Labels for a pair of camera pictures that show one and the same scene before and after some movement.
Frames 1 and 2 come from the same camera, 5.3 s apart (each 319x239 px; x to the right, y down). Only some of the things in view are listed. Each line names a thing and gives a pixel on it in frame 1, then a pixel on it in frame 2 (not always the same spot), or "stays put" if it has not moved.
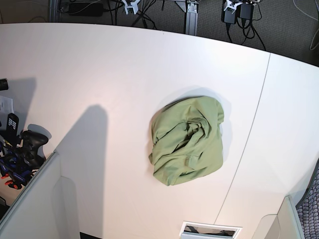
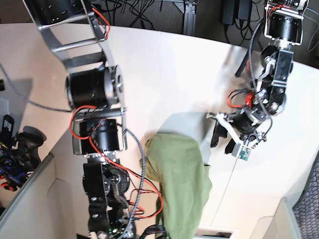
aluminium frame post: x=192 y=17 stays put
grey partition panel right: x=284 y=225 stays put
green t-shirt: x=187 y=139 -> x=175 y=163
